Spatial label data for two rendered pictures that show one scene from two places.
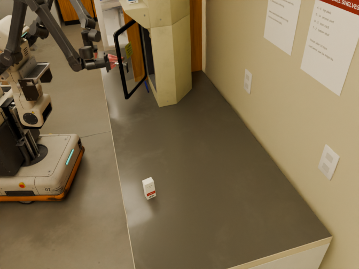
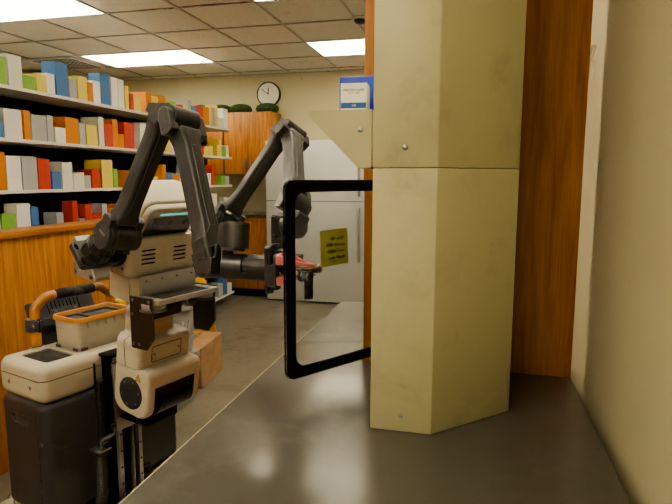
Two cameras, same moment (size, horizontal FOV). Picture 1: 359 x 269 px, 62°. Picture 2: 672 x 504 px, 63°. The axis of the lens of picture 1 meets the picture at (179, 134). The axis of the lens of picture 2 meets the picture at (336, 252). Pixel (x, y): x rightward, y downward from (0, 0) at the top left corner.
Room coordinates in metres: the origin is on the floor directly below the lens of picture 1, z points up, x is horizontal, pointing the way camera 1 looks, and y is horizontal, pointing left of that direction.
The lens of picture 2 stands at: (0.63, -0.28, 1.39)
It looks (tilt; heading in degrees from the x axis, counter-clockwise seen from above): 8 degrees down; 28
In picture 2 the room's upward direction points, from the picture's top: straight up
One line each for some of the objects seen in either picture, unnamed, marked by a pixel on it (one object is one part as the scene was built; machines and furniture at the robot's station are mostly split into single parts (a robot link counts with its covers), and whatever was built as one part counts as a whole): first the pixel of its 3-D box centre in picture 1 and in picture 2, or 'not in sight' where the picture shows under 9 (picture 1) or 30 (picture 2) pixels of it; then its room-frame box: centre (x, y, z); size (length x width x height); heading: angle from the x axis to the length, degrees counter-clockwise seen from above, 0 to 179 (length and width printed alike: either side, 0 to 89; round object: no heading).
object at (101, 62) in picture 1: (101, 62); (261, 267); (1.60, 0.42, 1.20); 0.07 x 0.07 x 0.10; 14
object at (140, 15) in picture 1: (132, 10); (359, 144); (1.65, 0.20, 1.46); 0.32 x 0.12 x 0.10; 14
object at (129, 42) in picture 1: (132, 58); (342, 274); (1.66, 0.25, 1.19); 0.30 x 0.01 x 0.40; 159
